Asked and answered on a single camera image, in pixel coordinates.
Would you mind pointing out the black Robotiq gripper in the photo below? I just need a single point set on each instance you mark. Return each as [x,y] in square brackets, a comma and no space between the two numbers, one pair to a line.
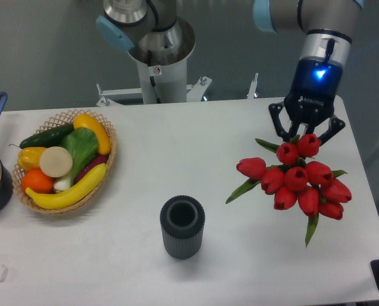
[314,87]

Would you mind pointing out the red tulip bouquet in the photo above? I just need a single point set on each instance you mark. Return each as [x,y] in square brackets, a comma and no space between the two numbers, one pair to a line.
[297,178]

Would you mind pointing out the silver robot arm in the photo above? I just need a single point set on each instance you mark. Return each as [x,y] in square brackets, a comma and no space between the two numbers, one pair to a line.
[160,43]

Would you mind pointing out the dark grey ribbed vase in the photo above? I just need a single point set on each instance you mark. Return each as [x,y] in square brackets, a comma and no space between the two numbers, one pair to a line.
[182,220]

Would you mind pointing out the purple eggplant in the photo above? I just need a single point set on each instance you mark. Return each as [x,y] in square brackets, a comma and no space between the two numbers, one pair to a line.
[96,161]

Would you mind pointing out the green leafy cabbage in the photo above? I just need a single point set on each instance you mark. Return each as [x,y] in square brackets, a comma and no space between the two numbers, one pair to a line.
[82,144]

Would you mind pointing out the yellow squash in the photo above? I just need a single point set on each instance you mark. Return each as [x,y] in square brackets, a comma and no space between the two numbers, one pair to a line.
[85,120]

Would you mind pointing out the green cucumber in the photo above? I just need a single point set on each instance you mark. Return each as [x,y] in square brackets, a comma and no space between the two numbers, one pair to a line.
[47,138]

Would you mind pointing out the round beige wooden disc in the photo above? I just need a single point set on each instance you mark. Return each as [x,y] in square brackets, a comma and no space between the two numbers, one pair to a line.
[55,162]

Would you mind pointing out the yellow banana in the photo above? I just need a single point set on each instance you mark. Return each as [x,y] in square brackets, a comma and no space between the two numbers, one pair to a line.
[72,195]

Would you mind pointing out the orange fruit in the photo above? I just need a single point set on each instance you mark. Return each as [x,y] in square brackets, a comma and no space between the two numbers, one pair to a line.
[37,181]

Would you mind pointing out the yellow bell pepper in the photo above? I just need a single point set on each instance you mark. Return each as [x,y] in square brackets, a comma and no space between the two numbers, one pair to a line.
[29,158]

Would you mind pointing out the white metal frame bracket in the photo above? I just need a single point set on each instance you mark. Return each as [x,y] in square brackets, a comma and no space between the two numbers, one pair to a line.
[195,92]

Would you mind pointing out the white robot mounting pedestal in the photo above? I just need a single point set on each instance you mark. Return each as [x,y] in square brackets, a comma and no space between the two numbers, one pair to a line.
[163,83]

